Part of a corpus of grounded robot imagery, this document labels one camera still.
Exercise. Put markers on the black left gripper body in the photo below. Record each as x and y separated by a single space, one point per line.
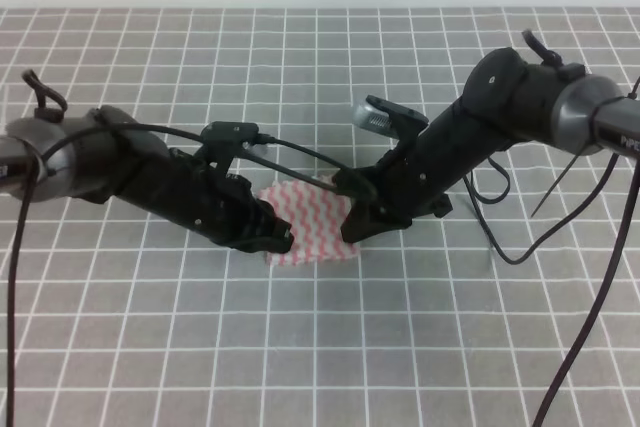
182 190

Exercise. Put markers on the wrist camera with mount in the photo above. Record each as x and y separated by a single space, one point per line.
222 142
388 119

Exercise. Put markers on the grey checked tablecloth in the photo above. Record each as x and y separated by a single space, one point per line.
123 319

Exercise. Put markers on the pink striped towel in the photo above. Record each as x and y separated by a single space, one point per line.
315 216

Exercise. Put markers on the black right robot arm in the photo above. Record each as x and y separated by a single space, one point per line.
505 101

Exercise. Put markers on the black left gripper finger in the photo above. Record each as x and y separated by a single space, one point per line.
265 231

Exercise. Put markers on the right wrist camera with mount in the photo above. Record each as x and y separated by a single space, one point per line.
388 119

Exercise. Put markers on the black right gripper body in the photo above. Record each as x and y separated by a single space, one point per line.
412 180

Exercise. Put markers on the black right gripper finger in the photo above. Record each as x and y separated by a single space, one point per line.
359 184
366 220

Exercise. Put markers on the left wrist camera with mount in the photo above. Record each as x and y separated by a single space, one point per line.
222 142

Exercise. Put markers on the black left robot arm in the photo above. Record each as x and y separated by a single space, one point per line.
89 157

